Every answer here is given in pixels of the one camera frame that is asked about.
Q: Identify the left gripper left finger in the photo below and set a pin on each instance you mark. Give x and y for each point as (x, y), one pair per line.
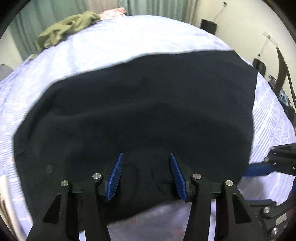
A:
(97, 189)

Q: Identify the pink floral pillow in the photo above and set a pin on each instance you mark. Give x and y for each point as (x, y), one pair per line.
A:
(112, 13)

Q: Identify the black curved chair back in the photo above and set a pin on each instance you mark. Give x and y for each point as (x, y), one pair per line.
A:
(282, 72)

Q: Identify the black speaker box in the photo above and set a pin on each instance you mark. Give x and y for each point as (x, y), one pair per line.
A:
(208, 26)

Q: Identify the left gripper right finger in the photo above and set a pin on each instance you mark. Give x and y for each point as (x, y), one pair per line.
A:
(193, 188)

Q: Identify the black pants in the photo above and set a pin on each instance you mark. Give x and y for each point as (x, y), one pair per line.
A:
(198, 105)

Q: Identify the green curtain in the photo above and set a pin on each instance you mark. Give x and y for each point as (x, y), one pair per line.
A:
(37, 16)

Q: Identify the olive green garment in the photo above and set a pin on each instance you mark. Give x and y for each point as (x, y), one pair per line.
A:
(60, 31)

